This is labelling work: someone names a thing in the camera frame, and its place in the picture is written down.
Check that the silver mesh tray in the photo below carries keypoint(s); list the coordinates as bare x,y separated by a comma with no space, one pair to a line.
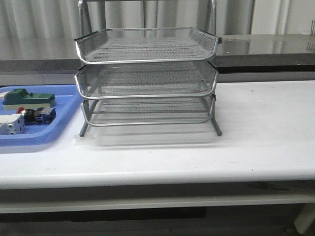
110,46
147,80
139,111

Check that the red emergency stop push button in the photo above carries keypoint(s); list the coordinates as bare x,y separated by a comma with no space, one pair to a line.
40,115

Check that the blue plastic tray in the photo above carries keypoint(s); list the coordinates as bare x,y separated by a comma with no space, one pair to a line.
67,101

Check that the green and beige electrical module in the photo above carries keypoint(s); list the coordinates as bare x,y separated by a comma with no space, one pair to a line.
20,97

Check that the white circuit breaker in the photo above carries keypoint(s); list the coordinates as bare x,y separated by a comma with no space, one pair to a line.
12,124

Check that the grey stone counter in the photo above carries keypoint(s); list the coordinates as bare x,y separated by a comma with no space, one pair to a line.
236,53

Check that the silver metal rack frame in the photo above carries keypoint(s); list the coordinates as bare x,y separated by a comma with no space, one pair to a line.
211,18

